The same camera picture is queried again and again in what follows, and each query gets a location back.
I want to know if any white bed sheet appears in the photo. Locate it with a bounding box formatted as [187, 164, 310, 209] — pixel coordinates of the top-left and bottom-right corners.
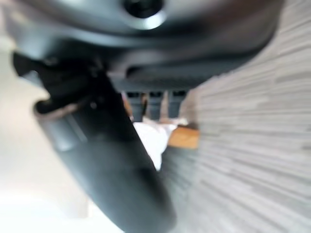
[133, 117, 188, 171]

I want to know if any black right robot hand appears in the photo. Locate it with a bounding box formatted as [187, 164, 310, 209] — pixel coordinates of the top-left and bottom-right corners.
[0, 0, 285, 233]

